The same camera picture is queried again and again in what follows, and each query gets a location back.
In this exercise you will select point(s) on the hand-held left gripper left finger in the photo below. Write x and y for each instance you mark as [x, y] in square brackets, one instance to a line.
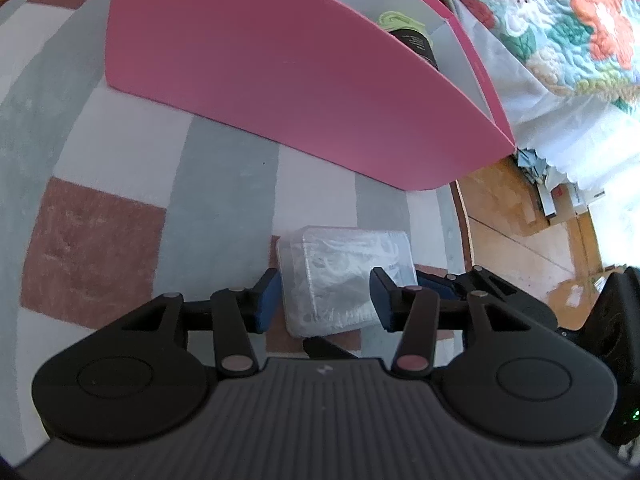
[267, 305]

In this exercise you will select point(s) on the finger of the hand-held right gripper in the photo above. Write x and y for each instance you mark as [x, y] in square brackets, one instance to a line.
[432, 281]
[325, 350]

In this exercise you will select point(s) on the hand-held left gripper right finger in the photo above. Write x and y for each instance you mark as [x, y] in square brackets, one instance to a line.
[382, 305]

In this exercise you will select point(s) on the clear floss pick box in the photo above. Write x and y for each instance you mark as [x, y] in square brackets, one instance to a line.
[330, 280]

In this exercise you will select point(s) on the pink cardboard box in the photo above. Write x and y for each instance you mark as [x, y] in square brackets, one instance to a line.
[275, 85]

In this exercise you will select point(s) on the scattered papers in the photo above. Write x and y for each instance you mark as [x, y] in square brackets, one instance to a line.
[550, 195]

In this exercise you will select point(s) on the white bed skirt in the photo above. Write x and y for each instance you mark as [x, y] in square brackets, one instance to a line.
[530, 125]

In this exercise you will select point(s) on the checkered rug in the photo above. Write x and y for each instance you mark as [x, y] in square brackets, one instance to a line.
[125, 160]

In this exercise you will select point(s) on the green yarn ball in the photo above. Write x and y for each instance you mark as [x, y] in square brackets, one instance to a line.
[395, 20]

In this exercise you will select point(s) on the floral quilt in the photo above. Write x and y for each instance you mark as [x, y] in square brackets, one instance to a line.
[575, 35]

